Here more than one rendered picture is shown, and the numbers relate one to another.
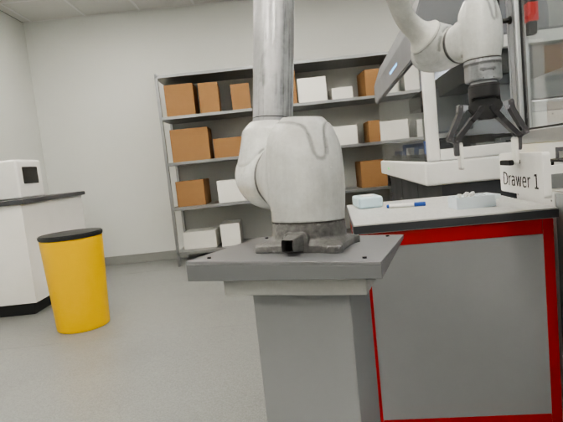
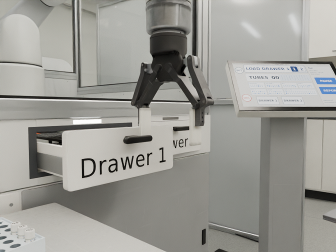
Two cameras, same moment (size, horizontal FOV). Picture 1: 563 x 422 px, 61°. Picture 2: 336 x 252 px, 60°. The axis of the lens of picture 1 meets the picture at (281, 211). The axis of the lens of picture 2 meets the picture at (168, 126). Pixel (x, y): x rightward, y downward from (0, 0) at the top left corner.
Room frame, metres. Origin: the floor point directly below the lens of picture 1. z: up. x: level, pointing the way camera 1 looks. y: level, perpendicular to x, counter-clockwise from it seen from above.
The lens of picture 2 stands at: (1.71, -0.21, 0.97)
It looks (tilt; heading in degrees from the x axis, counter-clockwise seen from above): 3 degrees down; 215
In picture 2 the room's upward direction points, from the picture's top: straight up
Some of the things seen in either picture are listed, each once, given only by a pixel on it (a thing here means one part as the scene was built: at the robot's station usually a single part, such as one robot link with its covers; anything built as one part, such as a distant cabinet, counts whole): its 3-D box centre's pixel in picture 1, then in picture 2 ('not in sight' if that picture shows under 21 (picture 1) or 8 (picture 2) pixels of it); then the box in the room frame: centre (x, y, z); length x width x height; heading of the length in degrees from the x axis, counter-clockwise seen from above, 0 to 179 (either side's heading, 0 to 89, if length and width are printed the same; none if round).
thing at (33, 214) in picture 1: (22, 231); not in sight; (4.13, 2.27, 0.61); 1.15 x 0.72 x 1.22; 0
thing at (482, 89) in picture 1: (484, 101); (168, 58); (1.23, -0.55, 1.07); 0.08 x 0.07 x 0.09; 83
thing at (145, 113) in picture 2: (514, 151); (145, 124); (1.23, -0.62, 0.94); 0.03 x 0.01 x 0.07; 173
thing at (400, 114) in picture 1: (491, 113); not in sight; (2.90, -1.32, 1.13); 1.78 x 1.14 x 0.45; 173
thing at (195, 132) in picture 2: (460, 156); (195, 126); (1.24, -0.48, 0.94); 0.03 x 0.01 x 0.07; 173
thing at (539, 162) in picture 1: (522, 173); (126, 152); (1.25, -0.65, 0.87); 0.29 x 0.02 x 0.11; 173
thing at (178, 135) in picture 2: not in sight; (172, 137); (0.92, -0.75, 0.87); 0.29 x 0.02 x 0.11; 173
